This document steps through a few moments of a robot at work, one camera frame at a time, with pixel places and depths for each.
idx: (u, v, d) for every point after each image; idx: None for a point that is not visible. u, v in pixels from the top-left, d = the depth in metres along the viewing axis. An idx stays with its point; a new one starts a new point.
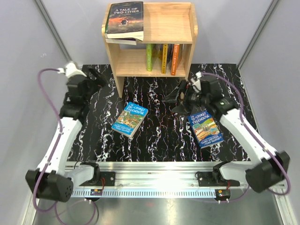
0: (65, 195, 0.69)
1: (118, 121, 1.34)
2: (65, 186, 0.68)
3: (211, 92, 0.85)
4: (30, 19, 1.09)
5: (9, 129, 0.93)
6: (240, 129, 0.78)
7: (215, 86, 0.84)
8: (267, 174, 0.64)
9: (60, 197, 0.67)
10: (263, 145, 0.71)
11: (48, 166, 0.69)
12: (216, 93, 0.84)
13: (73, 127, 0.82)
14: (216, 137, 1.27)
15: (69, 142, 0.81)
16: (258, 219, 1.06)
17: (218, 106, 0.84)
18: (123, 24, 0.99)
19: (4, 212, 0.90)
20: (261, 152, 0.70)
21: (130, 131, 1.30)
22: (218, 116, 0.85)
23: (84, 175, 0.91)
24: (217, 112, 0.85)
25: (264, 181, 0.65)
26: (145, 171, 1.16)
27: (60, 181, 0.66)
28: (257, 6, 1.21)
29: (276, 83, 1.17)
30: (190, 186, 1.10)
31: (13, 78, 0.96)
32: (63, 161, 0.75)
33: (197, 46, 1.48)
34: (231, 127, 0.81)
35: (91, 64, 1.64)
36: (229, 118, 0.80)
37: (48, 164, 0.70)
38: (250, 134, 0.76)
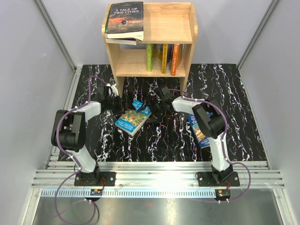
0: (79, 144, 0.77)
1: (122, 118, 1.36)
2: (82, 133, 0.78)
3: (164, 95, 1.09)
4: (30, 19, 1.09)
5: (9, 129, 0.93)
6: (182, 102, 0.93)
7: (166, 91, 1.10)
8: (201, 110, 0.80)
9: (74, 144, 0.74)
10: (193, 100, 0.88)
11: (76, 110, 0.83)
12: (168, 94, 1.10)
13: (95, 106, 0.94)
14: None
15: (91, 114, 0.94)
16: (258, 220, 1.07)
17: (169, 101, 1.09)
18: (123, 24, 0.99)
19: (4, 212, 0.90)
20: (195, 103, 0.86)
21: (132, 128, 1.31)
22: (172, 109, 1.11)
23: (88, 158, 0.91)
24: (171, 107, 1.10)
25: (204, 119, 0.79)
26: (145, 171, 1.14)
27: (81, 123, 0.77)
28: (257, 5, 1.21)
29: (276, 84, 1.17)
30: (190, 186, 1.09)
31: (12, 78, 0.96)
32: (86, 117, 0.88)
33: (197, 46, 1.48)
34: (178, 105, 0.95)
35: (91, 65, 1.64)
36: (174, 101, 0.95)
37: (76, 109, 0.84)
38: (187, 101, 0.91)
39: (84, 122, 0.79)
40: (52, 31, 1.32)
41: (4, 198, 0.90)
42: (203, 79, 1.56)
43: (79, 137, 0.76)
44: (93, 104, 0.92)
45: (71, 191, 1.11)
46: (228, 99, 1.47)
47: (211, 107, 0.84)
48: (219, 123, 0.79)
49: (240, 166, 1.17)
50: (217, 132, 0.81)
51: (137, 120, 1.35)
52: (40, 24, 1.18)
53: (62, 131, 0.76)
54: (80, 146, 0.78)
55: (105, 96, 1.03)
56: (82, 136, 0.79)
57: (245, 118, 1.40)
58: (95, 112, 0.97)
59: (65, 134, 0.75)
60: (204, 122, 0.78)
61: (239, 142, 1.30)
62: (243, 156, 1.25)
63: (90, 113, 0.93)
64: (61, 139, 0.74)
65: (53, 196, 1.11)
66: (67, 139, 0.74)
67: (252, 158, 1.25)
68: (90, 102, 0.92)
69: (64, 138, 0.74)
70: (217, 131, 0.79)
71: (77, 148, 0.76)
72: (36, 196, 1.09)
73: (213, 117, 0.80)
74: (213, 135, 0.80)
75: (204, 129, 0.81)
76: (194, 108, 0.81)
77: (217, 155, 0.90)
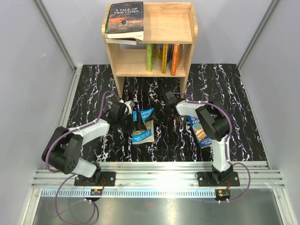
0: (67, 168, 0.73)
1: (136, 133, 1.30)
2: (74, 157, 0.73)
3: (168, 99, 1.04)
4: (30, 19, 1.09)
5: (9, 129, 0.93)
6: (184, 106, 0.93)
7: (170, 94, 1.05)
8: (204, 113, 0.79)
9: (61, 166, 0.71)
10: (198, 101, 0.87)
11: (77, 131, 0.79)
12: (173, 98, 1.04)
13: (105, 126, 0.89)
14: None
15: (96, 133, 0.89)
16: (258, 220, 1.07)
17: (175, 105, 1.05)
18: (123, 24, 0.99)
19: (4, 212, 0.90)
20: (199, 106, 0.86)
21: (150, 132, 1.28)
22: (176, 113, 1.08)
23: (86, 168, 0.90)
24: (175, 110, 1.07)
25: (207, 121, 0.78)
26: (145, 171, 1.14)
27: (76, 148, 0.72)
28: (257, 5, 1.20)
29: (276, 84, 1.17)
30: (190, 186, 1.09)
31: (12, 78, 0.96)
32: (84, 139, 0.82)
33: (198, 46, 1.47)
34: (182, 108, 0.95)
35: (91, 65, 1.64)
36: (178, 105, 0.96)
37: (77, 130, 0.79)
38: (191, 104, 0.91)
39: (80, 146, 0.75)
40: (52, 31, 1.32)
41: (4, 198, 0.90)
42: (203, 79, 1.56)
43: (71, 160, 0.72)
44: (100, 126, 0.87)
45: (71, 191, 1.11)
46: (228, 99, 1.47)
47: (215, 109, 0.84)
48: (224, 125, 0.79)
49: (239, 165, 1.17)
50: (222, 135, 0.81)
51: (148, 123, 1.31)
52: (40, 23, 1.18)
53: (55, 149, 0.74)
54: (70, 168, 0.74)
55: (118, 115, 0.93)
56: (73, 161, 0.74)
57: (245, 118, 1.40)
58: (102, 131, 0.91)
59: (56, 154, 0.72)
60: (208, 124, 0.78)
61: (239, 142, 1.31)
62: (243, 156, 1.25)
63: (95, 131, 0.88)
64: (50, 157, 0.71)
65: (54, 196, 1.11)
66: (56, 160, 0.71)
67: (252, 158, 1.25)
68: (98, 123, 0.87)
69: (54, 158, 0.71)
70: (221, 133, 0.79)
71: (63, 172, 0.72)
72: (36, 196, 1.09)
73: (217, 120, 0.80)
74: (217, 137, 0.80)
75: (208, 131, 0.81)
76: (198, 109, 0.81)
77: (219, 156, 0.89)
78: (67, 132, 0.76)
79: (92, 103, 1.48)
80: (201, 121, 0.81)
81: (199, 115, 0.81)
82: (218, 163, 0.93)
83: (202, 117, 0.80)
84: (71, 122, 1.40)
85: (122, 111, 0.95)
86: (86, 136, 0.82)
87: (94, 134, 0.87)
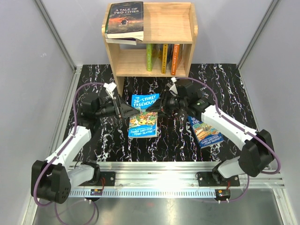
0: (61, 197, 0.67)
1: (135, 125, 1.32)
2: (64, 185, 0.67)
3: (188, 95, 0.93)
4: (30, 19, 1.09)
5: (9, 129, 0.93)
6: (217, 120, 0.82)
7: (191, 89, 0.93)
8: (254, 152, 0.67)
9: (54, 198, 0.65)
10: (243, 128, 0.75)
11: (56, 159, 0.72)
12: (193, 95, 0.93)
13: (85, 134, 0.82)
14: (216, 137, 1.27)
15: (78, 146, 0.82)
16: (258, 220, 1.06)
17: (196, 107, 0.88)
18: (123, 24, 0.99)
19: (5, 212, 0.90)
20: (243, 135, 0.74)
21: (153, 129, 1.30)
22: (198, 116, 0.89)
23: (82, 176, 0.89)
24: (197, 113, 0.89)
25: (253, 162, 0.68)
26: (145, 171, 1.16)
27: (62, 178, 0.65)
28: (257, 5, 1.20)
29: (276, 84, 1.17)
30: (190, 186, 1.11)
31: (12, 78, 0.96)
32: (68, 161, 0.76)
33: (197, 46, 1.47)
34: (212, 122, 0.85)
35: (91, 65, 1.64)
36: (207, 114, 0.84)
37: (56, 158, 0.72)
38: (232, 127, 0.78)
39: (65, 172, 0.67)
40: (52, 31, 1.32)
41: (4, 199, 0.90)
42: (203, 79, 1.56)
43: (62, 190, 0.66)
44: (78, 138, 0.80)
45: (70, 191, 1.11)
46: (228, 99, 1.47)
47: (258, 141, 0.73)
48: (266, 164, 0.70)
49: None
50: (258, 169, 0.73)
51: (151, 116, 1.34)
52: (40, 24, 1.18)
53: (41, 184, 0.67)
54: (63, 196, 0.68)
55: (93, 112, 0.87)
56: (65, 188, 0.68)
57: (245, 119, 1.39)
58: (84, 139, 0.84)
59: (47, 186, 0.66)
60: (255, 165, 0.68)
61: None
62: None
63: (78, 146, 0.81)
64: (40, 193, 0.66)
65: None
66: (48, 192, 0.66)
67: None
68: (76, 136, 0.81)
69: (45, 191, 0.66)
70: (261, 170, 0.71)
71: (57, 203, 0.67)
72: None
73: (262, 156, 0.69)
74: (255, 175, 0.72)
75: (248, 168, 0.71)
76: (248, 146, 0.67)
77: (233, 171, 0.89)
78: (47, 165, 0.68)
79: None
80: (243, 155, 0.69)
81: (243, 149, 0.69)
82: (224, 170, 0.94)
83: (246, 153, 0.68)
84: (71, 122, 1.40)
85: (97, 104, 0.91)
86: (69, 157, 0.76)
87: (77, 147, 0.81)
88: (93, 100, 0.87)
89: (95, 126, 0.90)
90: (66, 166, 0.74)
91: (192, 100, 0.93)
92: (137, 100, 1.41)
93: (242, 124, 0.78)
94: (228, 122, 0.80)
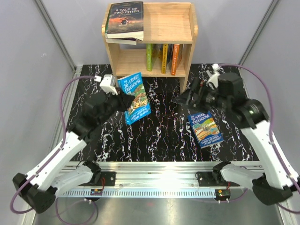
0: (42, 207, 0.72)
1: (131, 112, 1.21)
2: (43, 201, 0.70)
3: (234, 94, 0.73)
4: (30, 19, 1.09)
5: (9, 129, 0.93)
6: (265, 146, 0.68)
7: (238, 87, 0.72)
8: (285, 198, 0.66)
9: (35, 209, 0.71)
10: (288, 171, 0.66)
11: (35, 178, 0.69)
12: (239, 94, 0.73)
13: (76, 146, 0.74)
14: (216, 137, 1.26)
15: (69, 157, 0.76)
16: (258, 220, 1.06)
17: (246, 113, 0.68)
18: (123, 24, 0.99)
19: (4, 212, 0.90)
20: (284, 178, 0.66)
21: (148, 109, 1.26)
22: (242, 125, 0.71)
23: (77, 179, 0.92)
24: (243, 120, 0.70)
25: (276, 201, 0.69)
26: (145, 171, 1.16)
27: (39, 198, 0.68)
28: (256, 5, 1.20)
29: (277, 83, 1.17)
30: (190, 186, 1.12)
31: (13, 78, 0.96)
32: (53, 175, 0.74)
33: (197, 46, 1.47)
34: (255, 142, 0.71)
35: (91, 65, 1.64)
36: (256, 133, 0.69)
37: (35, 176, 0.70)
38: (277, 161, 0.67)
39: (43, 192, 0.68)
40: (52, 30, 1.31)
41: (3, 199, 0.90)
42: (203, 79, 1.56)
43: (41, 204, 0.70)
44: (66, 153, 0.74)
45: (71, 191, 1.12)
46: None
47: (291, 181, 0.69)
48: None
49: (246, 162, 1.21)
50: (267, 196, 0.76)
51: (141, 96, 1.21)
52: (40, 24, 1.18)
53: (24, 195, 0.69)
54: (45, 206, 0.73)
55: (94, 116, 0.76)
56: (48, 199, 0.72)
57: None
58: (77, 148, 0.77)
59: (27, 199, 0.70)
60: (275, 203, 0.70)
61: (239, 142, 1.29)
62: (243, 156, 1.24)
63: (65, 158, 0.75)
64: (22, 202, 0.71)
65: None
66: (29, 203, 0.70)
67: (252, 158, 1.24)
68: (63, 149, 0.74)
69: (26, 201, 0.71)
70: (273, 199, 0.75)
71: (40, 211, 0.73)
72: None
73: None
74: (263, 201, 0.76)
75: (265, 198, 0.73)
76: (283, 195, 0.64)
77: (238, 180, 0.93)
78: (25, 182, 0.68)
79: None
80: (266, 190, 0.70)
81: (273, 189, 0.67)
82: (228, 175, 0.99)
83: (272, 193, 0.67)
84: (71, 122, 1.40)
85: (105, 108, 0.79)
86: (53, 172, 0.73)
87: (66, 159, 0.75)
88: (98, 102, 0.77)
89: (93, 131, 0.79)
90: (48, 182, 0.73)
91: (238, 103, 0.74)
92: (126, 85, 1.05)
93: (286, 161, 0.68)
94: (276, 155, 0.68)
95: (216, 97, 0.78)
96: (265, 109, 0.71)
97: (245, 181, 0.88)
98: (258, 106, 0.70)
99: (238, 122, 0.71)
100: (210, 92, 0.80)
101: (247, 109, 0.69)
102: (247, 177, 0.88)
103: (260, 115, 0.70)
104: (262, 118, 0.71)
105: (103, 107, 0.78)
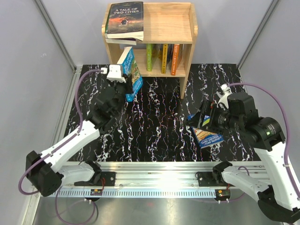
0: (46, 191, 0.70)
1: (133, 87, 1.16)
2: (50, 183, 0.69)
3: (246, 113, 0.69)
4: (29, 19, 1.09)
5: (9, 129, 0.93)
6: (279, 168, 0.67)
7: (250, 106, 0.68)
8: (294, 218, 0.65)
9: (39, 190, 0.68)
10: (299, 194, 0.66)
11: (49, 157, 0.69)
12: (251, 114, 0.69)
13: (92, 134, 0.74)
14: (216, 137, 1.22)
15: (82, 145, 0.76)
16: (258, 220, 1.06)
17: (262, 133, 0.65)
18: (123, 24, 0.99)
19: (4, 212, 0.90)
20: (295, 200, 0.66)
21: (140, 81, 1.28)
22: (257, 144, 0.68)
23: (80, 175, 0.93)
24: (258, 139, 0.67)
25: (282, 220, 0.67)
26: (145, 171, 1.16)
27: (49, 178, 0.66)
28: (256, 6, 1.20)
29: (277, 83, 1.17)
30: (190, 186, 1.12)
31: (13, 78, 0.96)
32: (65, 159, 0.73)
33: (197, 46, 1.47)
34: (268, 162, 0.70)
35: (91, 65, 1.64)
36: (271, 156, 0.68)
37: (49, 155, 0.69)
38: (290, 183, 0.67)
39: (53, 173, 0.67)
40: (52, 31, 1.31)
41: (3, 198, 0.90)
42: (203, 79, 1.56)
43: (47, 186, 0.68)
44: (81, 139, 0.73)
45: (71, 191, 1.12)
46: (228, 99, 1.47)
47: None
48: None
49: (246, 162, 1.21)
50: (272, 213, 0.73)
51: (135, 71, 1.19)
52: (40, 24, 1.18)
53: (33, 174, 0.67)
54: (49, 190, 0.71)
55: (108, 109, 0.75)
56: (54, 183, 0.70)
57: None
58: (91, 138, 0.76)
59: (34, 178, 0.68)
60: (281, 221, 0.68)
61: (239, 142, 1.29)
62: (243, 156, 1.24)
63: (79, 145, 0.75)
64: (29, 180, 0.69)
65: (54, 196, 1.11)
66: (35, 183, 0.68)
67: (252, 158, 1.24)
68: (80, 135, 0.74)
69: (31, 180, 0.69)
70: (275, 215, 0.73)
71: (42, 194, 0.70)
72: (37, 196, 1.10)
73: None
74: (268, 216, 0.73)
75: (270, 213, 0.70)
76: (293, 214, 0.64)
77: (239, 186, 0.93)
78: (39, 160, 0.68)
79: (92, 103, 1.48)
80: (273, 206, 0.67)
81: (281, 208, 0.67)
82: (228, 177, 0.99)
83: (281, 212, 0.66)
84: (71, 122, 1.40)
85: (116, 102, 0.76)
86: (66, 155, 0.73)
87: (79, 146, 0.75)
88: (107, 99, 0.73)
89: (108, 124, 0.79)
90: (59, 165, 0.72)
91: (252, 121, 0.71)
92: (126, 66, 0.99)
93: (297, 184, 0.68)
94: (288, 178, 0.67)
95: (228, 117, 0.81)
96: (281, 130, 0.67)
97: (248, 189, 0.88)
98: (275, 125, 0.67)
99: (252, 141, 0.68)
100: (221, 113, 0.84)
101: (262, 130, 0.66)
102: (251, 188, 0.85)
103: (277, 135, 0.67)
104: (278, 139, 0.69)
105: (115, 100, 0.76)
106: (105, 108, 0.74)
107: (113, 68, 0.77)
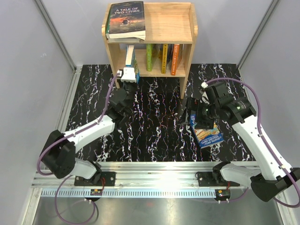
0: (61, 173, 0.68)
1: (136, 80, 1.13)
2: (67, 165, 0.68)
3: (219, 96, 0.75)
4: (29, 19, 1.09)
5: (9, 130, 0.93)
6: (254, 138, 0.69)
7: (221, 90, 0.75)
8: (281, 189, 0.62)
9: (55, 171, 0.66)
10: (280, 161, 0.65)
11: (72, 137, 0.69)
12: (226, 97, 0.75)
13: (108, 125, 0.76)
14: (216, 137, 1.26)
15: (97, 135, 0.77)
16: (258, 220, 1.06)
17: (234, 110, 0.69)
18: (124, 24, 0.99)
19: (4, 212, 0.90)
20: (277, 169, 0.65)
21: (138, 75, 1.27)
22: (231, 121, 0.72)
23: (85, 170, 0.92)
24: (231, 116, 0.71)
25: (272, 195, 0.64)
26: (145, 171, 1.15)
27: (69, 157, 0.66)
28: (257, 5, 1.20)
29: (277, 84, 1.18)
30: (190, 186, 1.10)
31: (13, 78, 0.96)
32: (82, 144, 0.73)
33: (198, 46, 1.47)
34: (245, 136, 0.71)
35: (91, 65, 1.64)
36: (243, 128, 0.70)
37: (72, 135, 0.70)
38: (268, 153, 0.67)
39: (73, 153, 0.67)
40: (52, 31, 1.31)
41: (3, 198, 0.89)
42: (203, 79, 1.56)
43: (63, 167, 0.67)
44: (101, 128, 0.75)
45: (71, 191, 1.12)
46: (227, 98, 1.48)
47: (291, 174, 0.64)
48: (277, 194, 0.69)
49: (246, 162, 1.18)
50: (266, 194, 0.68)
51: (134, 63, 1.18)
52: (40, 23, 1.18)
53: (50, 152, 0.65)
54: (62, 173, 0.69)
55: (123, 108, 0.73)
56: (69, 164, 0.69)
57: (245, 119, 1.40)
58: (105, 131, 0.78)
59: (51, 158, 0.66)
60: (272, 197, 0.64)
61: (239, 142, 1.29)
62: (243, 156, 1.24)
63: (96, 134, 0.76)
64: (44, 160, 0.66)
65: (54, 196, 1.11)
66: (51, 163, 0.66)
67: (252, 158, 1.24)
68: (100, 123, 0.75)
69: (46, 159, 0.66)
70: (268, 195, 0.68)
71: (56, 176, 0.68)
72: (36, 196, 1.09)
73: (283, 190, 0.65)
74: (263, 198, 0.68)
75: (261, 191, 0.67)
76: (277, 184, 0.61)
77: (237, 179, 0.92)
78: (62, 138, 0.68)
79: (92, 103, 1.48)
80: (264, 185, 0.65)
81: (268, 181, 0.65)
82: (227, 173, 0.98)
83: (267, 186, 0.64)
84: (71, 122, 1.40)
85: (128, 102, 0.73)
86: (84, 141, 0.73)
87: (96, 134, 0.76)
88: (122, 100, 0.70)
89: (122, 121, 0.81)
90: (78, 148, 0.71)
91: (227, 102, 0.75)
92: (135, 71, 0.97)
93: (279, 154, 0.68)
94: (266, 147, 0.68)
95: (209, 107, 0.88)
96: (251, 104, 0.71)
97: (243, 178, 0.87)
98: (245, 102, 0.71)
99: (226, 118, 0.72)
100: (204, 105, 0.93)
101: (233, 106, 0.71)
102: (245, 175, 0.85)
103: (247, 110, 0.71)
104: (250, 113, 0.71)
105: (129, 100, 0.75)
106: (118, 108, 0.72)
107: (127, 71, 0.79)
